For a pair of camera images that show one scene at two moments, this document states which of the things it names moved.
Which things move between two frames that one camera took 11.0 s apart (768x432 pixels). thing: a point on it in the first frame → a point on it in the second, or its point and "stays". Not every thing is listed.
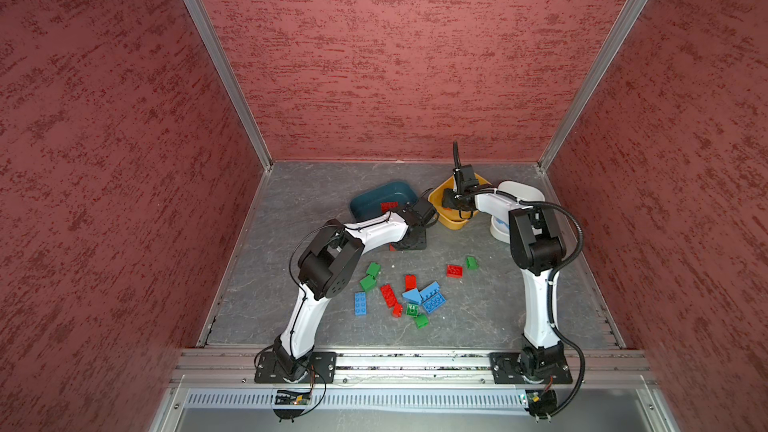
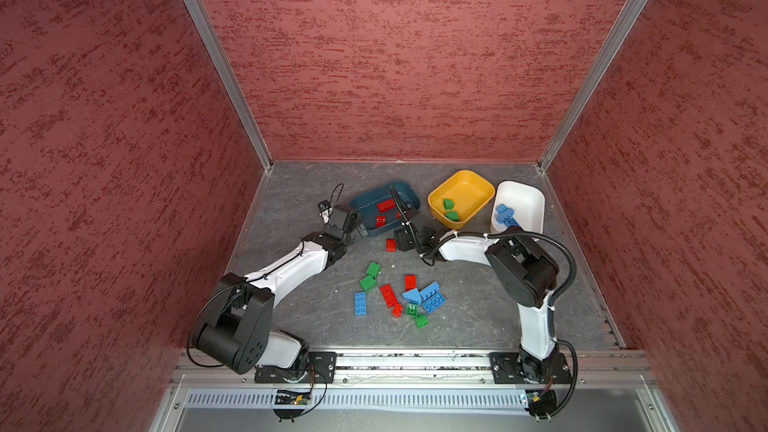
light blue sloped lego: x=413 y=296 stays
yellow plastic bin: x=451 y=218 stays
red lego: x=386 y=206 stays
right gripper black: x=447 y=200 → x=401 y=237
